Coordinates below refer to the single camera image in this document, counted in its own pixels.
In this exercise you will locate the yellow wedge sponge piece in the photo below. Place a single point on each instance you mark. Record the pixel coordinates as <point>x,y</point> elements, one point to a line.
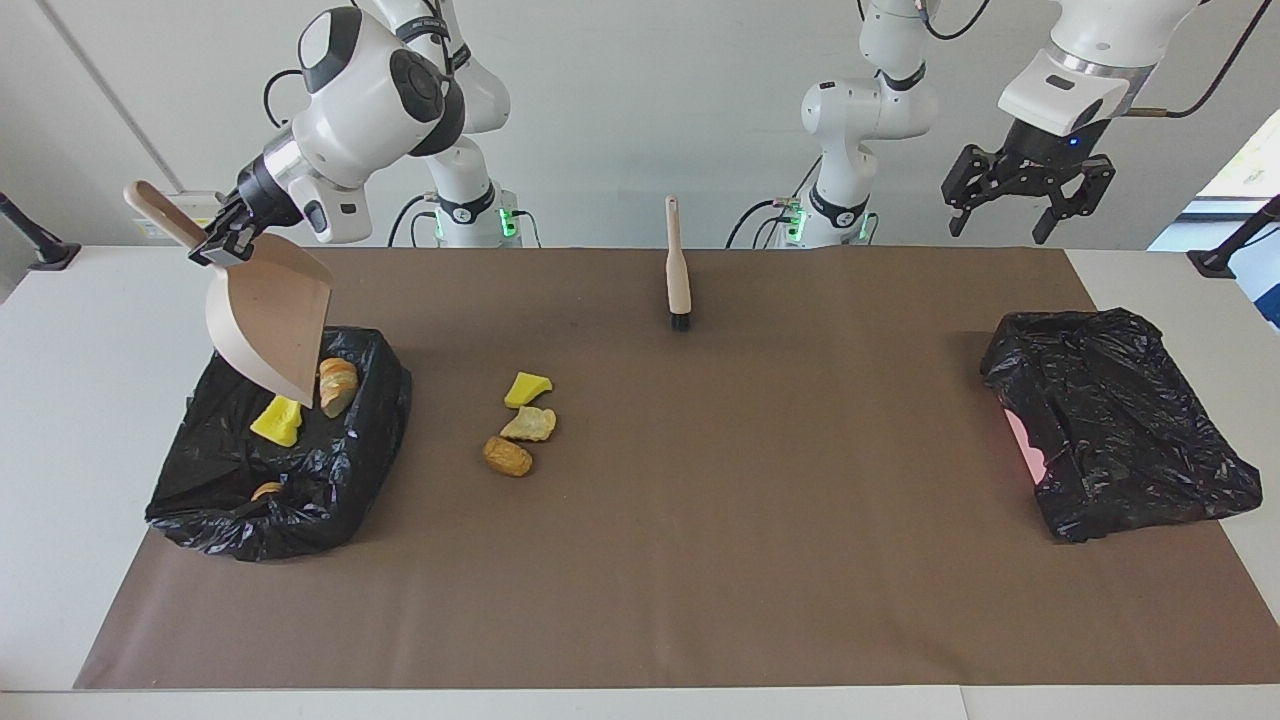
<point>525,390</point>

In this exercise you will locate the brown fried food piece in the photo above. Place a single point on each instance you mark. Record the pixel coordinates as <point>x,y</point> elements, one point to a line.
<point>508,457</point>

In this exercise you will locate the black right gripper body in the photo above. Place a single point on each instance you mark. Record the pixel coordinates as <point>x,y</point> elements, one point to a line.
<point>265,195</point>

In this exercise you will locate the white wall socket box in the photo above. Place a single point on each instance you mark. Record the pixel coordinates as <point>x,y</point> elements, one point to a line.
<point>160,225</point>

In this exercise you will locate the pale bread chunk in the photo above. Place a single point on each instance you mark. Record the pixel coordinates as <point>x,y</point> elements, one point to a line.
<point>528,425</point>

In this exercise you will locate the black clamp stand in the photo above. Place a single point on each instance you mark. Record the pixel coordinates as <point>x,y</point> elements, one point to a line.
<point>45,250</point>
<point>1225,255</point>

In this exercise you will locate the striped bread roll piece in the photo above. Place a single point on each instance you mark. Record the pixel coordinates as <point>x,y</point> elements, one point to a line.
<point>338,388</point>

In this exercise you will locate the brown table mat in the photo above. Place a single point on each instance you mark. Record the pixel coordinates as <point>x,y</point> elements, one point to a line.
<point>640,650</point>

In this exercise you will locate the beige hand brush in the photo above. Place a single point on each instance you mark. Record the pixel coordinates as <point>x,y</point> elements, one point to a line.
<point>679,280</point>

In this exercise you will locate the pale pink dustpan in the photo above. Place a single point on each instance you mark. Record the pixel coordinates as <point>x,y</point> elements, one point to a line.
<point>270,320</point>

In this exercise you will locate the small orange bread scrap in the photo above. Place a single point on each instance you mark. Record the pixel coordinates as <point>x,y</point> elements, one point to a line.
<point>266,490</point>

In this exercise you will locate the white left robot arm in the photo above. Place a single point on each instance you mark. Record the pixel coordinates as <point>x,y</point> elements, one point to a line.
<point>870,110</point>

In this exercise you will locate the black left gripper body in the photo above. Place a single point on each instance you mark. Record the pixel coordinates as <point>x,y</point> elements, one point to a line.
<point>1045,150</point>

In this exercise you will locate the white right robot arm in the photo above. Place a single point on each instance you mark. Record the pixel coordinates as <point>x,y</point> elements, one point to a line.
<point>360,90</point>

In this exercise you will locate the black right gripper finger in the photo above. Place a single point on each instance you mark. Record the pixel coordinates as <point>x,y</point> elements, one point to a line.
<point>215,252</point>
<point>222,215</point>

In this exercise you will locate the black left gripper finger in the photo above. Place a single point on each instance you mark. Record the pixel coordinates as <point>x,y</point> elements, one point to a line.
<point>1090,180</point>
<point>975,175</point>

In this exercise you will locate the black bag lined pink bin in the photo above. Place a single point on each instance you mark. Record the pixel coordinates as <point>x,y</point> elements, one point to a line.
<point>1120,420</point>

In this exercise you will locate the yellow oblong sponge piece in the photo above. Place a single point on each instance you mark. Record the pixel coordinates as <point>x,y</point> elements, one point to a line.
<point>277,425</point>

